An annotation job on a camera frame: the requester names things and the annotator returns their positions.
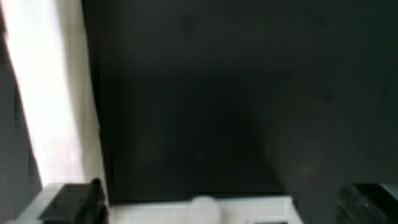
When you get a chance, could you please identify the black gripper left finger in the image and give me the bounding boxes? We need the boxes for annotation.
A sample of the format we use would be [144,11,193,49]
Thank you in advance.
[39,178,108,224]

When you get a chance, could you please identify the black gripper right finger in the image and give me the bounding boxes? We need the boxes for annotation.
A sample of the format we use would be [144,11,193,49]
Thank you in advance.
[335,183,398,224]

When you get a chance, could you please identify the white front barrier rail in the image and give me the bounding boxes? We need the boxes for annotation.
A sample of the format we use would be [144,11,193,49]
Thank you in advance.
[0,0,110,224]

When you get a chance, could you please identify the white drawer box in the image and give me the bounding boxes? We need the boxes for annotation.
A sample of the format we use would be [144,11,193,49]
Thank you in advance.
[110,196,303,224]

